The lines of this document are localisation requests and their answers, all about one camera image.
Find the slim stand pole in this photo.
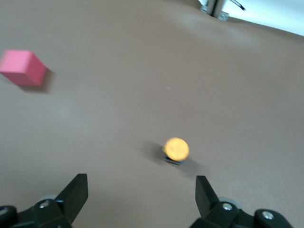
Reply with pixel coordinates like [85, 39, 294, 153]
[209, 0, 225, 17]

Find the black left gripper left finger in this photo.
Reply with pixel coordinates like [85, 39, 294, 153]
[0, 173, 89, 228]

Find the yellow push button switch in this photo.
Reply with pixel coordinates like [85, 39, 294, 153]
[162, 137, 190, 165]

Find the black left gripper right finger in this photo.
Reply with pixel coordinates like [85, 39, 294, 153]
[191, 175, 292, 228]

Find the brown table cover sheet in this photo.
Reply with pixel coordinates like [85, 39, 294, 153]
[0, 0, 304, 228]

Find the pink foam cube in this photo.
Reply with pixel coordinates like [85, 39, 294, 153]
[0, 49, 47, 87]

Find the black floor cable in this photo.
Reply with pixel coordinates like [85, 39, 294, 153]
[230, 0, 247, 11]

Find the metal table edge bracket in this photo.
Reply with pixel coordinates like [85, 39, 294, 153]
[198, 0, 230, 21]

